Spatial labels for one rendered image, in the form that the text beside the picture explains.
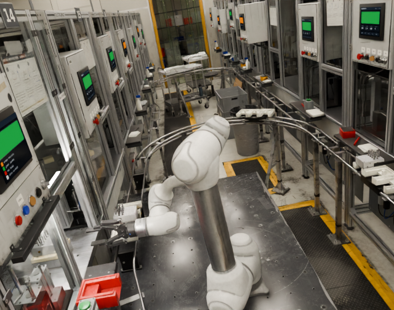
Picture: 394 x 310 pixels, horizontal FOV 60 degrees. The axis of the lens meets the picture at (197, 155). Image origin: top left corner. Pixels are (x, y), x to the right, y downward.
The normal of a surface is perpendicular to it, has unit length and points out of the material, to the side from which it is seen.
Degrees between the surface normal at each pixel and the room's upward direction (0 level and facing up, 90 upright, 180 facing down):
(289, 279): 0
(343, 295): 0
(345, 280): 0
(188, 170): 84
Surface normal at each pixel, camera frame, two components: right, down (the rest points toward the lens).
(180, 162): -0.36, 0.39
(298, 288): -0.16, -0.91
